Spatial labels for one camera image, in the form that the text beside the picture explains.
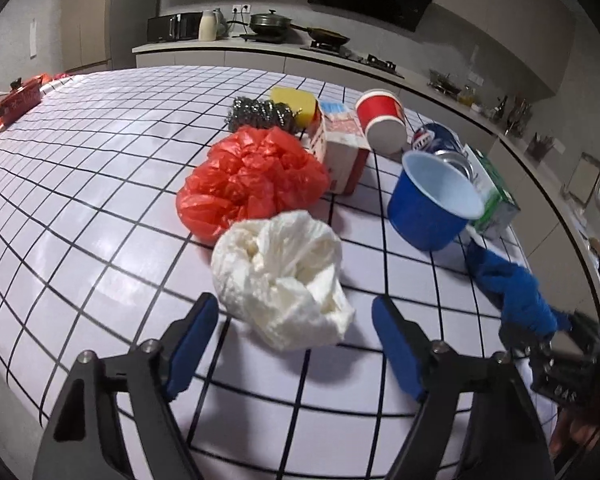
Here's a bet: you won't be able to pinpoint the blue plastic cup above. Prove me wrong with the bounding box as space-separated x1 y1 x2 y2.
387 150 485 252

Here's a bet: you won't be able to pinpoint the person's right hand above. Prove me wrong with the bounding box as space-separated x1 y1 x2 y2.
550 400 600 466

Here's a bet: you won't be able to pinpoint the red plastic bag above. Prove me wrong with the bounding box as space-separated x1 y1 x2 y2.
176 126 331 247

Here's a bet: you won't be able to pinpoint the dark utensil holder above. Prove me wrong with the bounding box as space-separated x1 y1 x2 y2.
527 132 556 161

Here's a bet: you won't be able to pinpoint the blue drink can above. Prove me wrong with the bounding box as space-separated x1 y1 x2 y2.
411 122 476 181

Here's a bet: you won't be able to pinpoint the white plastic bag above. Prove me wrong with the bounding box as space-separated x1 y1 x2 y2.
211 211 357 352

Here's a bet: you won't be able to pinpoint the red and white carton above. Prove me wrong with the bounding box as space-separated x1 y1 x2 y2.
307 100 372 196

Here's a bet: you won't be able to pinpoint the red paper cup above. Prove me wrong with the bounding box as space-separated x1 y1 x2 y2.
355 89 407 156

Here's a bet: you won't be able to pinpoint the pale cutting board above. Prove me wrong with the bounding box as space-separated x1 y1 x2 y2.
565 152 600 206

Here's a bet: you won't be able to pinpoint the blue cloth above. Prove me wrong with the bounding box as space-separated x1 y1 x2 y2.
466 239 573 337

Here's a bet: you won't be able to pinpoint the steel wool scourer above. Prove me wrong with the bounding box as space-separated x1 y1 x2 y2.
225 96 298 136

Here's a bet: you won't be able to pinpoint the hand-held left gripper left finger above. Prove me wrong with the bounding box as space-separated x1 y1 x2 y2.
32 292 220 480

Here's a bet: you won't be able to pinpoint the green and white carton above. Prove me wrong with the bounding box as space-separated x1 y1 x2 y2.
462 144 522 240

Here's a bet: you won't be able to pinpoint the metal kitchen utensils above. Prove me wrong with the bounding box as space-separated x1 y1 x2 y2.
505 97 533 136

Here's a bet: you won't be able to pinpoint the black frying pan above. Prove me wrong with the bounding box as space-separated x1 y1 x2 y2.
290 24 351 46

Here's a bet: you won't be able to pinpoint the red printed box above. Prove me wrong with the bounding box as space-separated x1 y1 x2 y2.
0 74 46 133

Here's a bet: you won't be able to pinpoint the lidded cooking pan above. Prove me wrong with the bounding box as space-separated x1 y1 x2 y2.
250 10 293 37

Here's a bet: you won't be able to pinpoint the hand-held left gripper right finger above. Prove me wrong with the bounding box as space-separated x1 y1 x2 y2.
371 295 556 480

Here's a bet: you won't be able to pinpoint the yellow sponge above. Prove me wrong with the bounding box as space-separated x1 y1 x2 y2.
270 86 318 128

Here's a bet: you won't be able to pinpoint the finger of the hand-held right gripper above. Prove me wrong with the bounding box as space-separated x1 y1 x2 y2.
570 311 600 343
499 322 553 361

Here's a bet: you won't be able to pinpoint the metal dish rack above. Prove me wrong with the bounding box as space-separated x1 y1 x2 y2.
429 70 463 96

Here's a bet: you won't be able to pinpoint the white jug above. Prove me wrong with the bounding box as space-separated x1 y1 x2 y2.
198 10 217 42

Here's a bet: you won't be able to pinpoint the black microwave oven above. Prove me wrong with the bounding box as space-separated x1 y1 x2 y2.
146 12 203 43

